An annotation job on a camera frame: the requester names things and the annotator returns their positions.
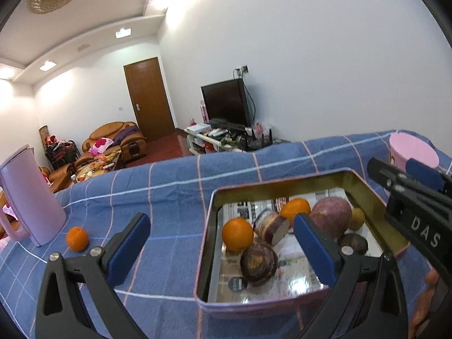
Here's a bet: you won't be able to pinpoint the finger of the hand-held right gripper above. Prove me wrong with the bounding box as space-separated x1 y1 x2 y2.
406 159 452 196
367 157 452 209

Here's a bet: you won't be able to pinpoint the green kiwi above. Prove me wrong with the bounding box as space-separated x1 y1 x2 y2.
349 208 366 231

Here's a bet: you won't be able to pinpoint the black folding chairs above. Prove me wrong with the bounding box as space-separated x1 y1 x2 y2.
44 136 78 170

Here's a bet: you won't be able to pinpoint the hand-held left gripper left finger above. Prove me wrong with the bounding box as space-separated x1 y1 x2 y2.
34 213 152 339

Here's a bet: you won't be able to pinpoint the large orange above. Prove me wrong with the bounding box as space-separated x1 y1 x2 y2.
66 227 89 252

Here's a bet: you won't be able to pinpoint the pink electric kettle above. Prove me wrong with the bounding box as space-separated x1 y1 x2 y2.
0 144 67 247

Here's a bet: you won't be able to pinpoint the brown leather armchair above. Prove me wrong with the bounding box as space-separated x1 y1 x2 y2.
82 121 147 168

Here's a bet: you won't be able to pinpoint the black router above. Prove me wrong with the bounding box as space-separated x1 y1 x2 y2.
245 128 274 151

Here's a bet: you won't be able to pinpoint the small orange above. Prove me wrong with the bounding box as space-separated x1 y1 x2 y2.
279 198 312 221
222 218 255 251

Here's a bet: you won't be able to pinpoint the pink floral cushion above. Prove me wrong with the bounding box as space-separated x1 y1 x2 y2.
88 138 114 156

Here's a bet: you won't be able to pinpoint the cut sweet potato half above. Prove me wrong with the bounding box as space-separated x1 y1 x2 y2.
253 211 291 246

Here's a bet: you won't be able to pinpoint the purple sweet potato chunk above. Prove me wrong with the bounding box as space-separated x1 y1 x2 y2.
240 242 279 287

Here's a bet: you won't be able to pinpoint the pink tin box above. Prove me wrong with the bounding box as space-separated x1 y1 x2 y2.
194 169 410 320

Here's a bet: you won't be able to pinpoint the person's right hand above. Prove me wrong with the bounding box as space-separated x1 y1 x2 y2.
410 268 440 331

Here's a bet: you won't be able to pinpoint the printed paper lining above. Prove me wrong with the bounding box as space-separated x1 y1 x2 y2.
208 189 354 304

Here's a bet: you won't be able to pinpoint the black television cable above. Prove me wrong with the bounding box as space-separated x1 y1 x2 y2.
245 81 257 128

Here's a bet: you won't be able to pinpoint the purple cloth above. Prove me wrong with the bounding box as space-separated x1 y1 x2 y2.
113 126 140 145

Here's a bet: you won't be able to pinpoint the pink tin lid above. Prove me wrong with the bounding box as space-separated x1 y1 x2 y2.
389 132 440 173

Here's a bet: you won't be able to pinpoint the blue plaid blanket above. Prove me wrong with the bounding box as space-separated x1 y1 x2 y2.
0 131 452 339

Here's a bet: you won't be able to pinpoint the cluttered coffee table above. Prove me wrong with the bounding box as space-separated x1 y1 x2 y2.
72 152 124 184

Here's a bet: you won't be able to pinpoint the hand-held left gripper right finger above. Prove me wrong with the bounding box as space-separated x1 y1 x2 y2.
294 213 412 339

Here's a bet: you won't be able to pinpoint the dark purple passion fruit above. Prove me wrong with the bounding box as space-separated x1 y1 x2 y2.
337 234 368 256

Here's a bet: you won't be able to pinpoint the black television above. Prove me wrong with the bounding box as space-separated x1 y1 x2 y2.
201 79 251 128

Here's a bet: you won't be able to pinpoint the brown wooden door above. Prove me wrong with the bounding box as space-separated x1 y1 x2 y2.
123 57 176 142

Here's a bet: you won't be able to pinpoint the white television stand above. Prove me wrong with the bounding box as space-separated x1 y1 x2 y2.
184 123 248 156

